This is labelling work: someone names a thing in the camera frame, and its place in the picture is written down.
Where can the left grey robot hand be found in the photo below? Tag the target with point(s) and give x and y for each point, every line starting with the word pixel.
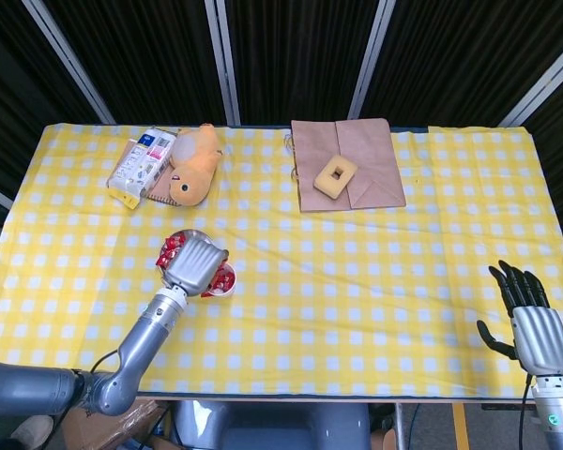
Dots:
pixel 194 267

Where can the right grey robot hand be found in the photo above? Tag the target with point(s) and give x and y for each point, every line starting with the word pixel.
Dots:
pixel 542 337

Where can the red candy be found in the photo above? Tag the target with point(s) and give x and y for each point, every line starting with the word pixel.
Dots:
pixel 218 288
pixel 164 261
pixel 175 243
pixel 173 253
pixel 225 273

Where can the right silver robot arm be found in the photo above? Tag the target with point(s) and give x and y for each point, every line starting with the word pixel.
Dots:
pixel 558 422

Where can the white paper cup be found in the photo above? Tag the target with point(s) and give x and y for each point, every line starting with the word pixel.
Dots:
pixel 233 280

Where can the brown spiral notebook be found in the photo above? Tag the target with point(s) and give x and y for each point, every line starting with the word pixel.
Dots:
pixel 162 187

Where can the orange plush toy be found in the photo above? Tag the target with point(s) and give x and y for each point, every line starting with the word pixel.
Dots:
pixel 192 178

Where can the white plastic food package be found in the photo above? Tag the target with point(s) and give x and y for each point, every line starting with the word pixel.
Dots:
pixel 136 173

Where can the yellow white checkered tablecloth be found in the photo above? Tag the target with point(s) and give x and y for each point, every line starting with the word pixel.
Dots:
pixel 333 281

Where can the yellow sponge with square hole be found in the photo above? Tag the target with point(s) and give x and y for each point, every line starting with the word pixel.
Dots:
pixel 324 180

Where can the metal table leg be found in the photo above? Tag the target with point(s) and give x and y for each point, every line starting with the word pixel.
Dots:
pixel 399 426

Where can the brown cardboard box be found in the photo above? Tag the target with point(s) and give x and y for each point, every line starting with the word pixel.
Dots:
pixel 122 422

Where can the grey robot torso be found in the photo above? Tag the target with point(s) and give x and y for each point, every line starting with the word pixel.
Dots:
pixel 272 426

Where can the flat brown paper bag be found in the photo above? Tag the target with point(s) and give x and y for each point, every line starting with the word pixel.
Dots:
pixel 370 150

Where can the beige rounded object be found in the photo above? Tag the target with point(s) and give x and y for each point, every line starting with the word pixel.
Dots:
pixel 30 431

